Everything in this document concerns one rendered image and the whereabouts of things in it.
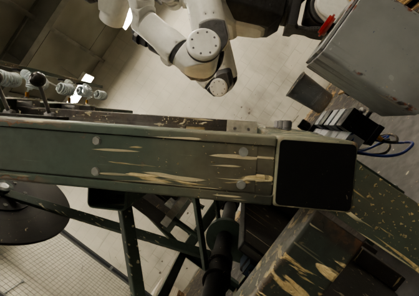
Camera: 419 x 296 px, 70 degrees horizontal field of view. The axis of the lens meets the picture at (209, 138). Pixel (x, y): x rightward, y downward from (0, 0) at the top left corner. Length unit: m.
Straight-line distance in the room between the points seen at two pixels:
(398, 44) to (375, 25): 0.04
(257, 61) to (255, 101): 0.83
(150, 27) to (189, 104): 5.60
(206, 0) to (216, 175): 0.45
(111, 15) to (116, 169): 0.44
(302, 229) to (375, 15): 0.34
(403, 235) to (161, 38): 0.60
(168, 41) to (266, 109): 5.61
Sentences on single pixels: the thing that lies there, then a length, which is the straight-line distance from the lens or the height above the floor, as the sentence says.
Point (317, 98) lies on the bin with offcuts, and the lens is 5.34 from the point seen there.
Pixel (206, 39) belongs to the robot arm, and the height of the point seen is 1.13.
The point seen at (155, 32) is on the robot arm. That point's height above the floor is 1.25.
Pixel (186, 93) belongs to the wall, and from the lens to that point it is 6.37.
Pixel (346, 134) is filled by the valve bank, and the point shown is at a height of 0.74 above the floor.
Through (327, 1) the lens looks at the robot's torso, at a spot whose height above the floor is 0.96.
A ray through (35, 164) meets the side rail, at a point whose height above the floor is 1.21.
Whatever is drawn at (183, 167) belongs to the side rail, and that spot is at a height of 1.00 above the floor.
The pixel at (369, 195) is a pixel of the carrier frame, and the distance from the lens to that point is 0.52.
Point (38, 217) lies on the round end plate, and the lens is 1.94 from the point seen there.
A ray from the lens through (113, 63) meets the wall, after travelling 6.92.
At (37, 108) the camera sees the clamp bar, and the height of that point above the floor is 1.75.
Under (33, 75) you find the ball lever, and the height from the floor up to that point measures 1.44.
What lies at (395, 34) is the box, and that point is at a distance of 0.53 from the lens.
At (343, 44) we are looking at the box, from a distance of 0.50.
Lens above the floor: 0.96
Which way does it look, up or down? 4 degrees up
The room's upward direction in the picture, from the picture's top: 55 degrees counter-clockwise
